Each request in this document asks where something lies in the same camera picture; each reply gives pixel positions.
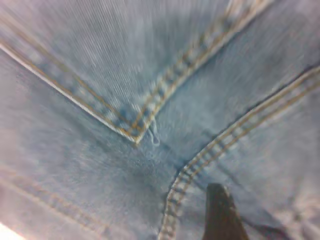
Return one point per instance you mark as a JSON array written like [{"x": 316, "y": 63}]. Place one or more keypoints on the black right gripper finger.
[{"x": 222, "y": 217}]

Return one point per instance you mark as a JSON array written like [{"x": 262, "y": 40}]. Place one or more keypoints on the blue denim jeans with print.
[{"x": 125, "y": 100}]

